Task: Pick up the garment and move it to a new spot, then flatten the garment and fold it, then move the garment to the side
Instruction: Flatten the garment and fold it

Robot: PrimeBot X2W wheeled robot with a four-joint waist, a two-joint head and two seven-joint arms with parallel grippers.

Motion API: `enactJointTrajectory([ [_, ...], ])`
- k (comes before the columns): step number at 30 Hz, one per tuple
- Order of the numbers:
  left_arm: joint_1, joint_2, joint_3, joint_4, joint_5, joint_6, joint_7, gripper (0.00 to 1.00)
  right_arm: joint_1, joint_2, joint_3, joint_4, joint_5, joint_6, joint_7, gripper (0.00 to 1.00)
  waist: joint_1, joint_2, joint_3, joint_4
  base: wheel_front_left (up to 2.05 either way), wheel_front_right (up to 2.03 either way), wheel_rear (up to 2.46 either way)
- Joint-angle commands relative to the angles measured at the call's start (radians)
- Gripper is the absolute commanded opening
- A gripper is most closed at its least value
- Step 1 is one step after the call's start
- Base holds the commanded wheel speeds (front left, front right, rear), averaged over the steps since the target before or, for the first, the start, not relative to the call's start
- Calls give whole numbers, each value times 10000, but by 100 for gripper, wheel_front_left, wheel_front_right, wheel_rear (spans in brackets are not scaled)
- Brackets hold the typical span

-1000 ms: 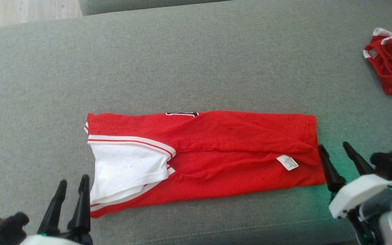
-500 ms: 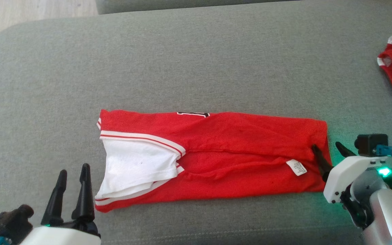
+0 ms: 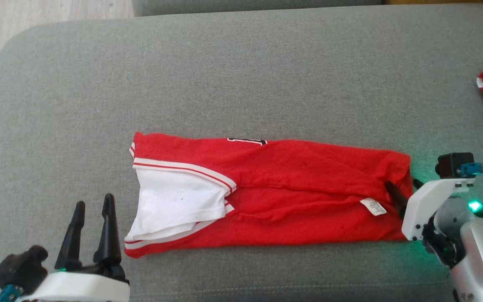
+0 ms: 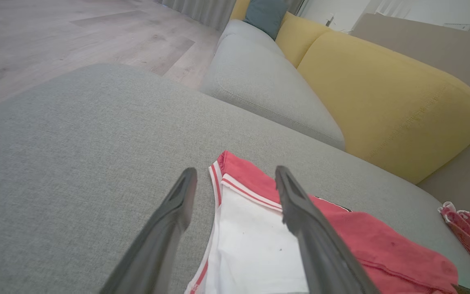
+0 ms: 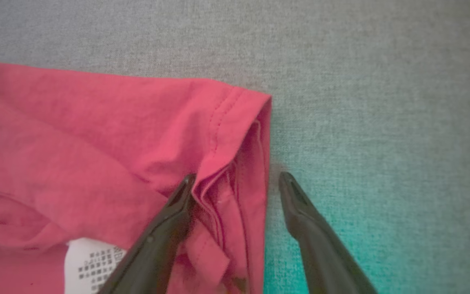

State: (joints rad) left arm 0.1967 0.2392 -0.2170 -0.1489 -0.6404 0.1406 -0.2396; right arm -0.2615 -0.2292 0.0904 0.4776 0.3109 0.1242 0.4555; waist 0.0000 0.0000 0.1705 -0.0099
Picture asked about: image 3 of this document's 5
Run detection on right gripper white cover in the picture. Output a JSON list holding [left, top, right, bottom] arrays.
[[385, 178, 475, 268]]

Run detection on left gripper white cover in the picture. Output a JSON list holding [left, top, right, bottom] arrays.
[[16, 193, 130, 302]]

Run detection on red jersey white sleeves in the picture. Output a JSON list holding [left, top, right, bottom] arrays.
[[124, 132, 413, 259]]

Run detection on grey sofa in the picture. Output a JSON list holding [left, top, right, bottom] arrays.
[[0, 4, 483, 302]]

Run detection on grey sofa back cushion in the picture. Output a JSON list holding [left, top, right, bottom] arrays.
[[131, 0, 383, 17]]

